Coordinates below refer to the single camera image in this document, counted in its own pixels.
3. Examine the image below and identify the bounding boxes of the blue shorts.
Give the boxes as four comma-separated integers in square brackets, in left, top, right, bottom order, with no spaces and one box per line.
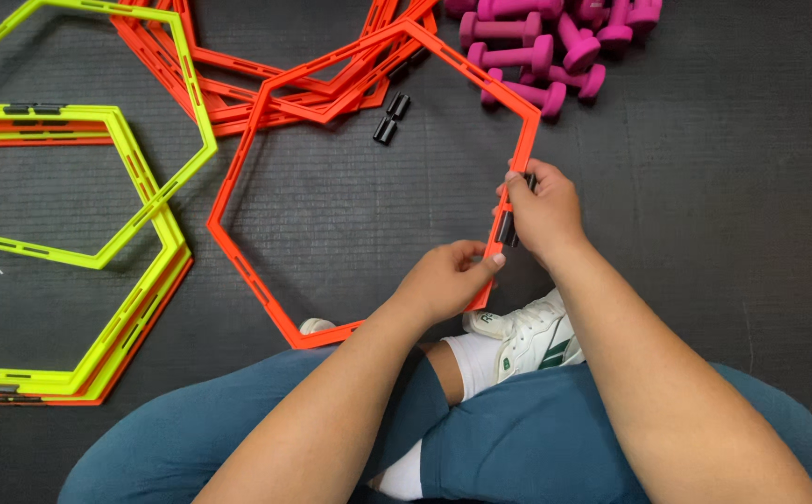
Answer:
[57,348,812,504]

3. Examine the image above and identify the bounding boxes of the pile of orange hexagon rings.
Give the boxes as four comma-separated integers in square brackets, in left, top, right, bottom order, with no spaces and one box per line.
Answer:
[110,0,442,138]

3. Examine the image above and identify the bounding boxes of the person's right hand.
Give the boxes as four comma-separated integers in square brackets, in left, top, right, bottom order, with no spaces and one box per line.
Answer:
[492,159,586,265]

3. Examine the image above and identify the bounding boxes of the stack of yellow orange rings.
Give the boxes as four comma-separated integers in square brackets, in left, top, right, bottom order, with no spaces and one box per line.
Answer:
[0,104,194,407]

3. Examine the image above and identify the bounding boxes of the yellow hexagon agility ring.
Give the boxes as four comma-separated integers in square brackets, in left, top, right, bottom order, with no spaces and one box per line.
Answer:
[0,0,219,271]

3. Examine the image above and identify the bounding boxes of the white sock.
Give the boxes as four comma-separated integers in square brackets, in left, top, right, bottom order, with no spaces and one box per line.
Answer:
[441,332,505,403]
[376,440,425,502]

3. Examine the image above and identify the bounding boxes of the person's left hand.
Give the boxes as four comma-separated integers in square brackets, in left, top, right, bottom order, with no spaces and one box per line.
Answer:
[392,239,508,329]

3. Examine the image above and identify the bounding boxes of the pile of pink dumbbells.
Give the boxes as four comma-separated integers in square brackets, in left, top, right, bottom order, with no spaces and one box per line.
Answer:
[444,0,664,120]

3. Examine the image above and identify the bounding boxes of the orange hexagon agility ring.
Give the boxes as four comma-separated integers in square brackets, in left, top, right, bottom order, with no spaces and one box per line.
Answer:
[206,19,542,350]

